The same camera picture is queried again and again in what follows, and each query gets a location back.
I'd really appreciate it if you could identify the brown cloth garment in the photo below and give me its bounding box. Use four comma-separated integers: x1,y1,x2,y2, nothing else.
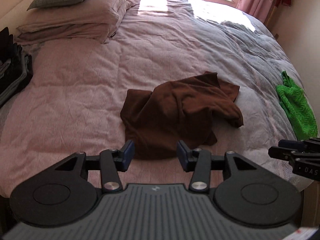
120,72,244,160

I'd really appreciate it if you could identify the green knitted garment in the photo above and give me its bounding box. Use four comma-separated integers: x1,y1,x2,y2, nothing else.
276,71,318,140

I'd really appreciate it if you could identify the pink grey duvet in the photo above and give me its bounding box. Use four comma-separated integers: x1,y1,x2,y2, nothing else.
1,0,311,197

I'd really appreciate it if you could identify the pink pillow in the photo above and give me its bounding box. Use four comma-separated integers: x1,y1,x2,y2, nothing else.
15,0,131,45

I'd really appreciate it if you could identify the white headboard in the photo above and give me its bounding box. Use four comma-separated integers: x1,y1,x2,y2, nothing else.
1,0,33,31

